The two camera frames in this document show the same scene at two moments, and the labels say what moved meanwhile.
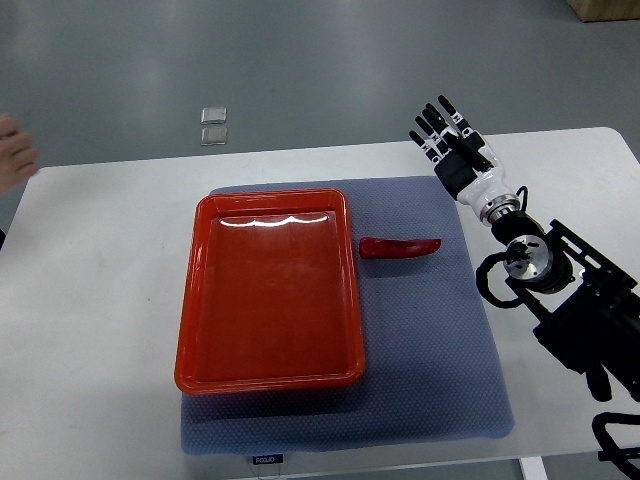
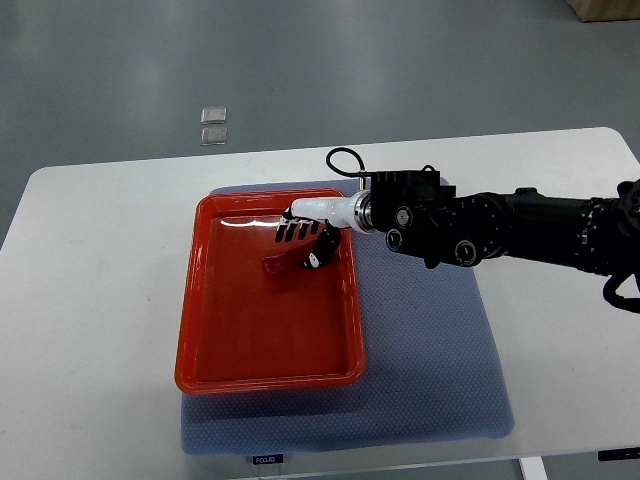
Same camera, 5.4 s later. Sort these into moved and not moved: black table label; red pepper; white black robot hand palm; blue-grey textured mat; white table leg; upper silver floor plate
Moved: white black robot hand palm; red pepper
Not moved: upper silver floor plate; white table leg; blue-grey textured mat; black table label
